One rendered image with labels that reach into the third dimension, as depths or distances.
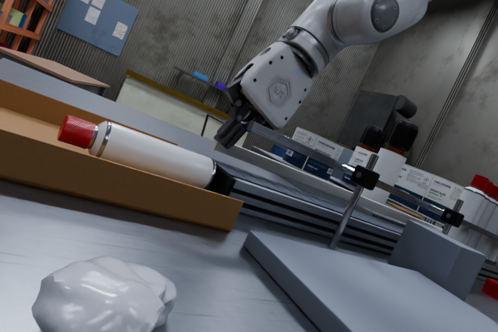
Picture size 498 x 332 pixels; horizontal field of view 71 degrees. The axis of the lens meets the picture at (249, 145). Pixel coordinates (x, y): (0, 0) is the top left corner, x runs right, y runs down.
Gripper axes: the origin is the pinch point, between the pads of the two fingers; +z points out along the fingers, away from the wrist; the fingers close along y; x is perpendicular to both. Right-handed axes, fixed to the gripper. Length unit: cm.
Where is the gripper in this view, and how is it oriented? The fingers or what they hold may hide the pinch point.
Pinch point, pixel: (229, 133)
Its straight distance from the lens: 52.9
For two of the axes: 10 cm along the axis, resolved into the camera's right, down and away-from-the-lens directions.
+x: -4.7, -2.7, 8.4
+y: 5.9, 6.2, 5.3
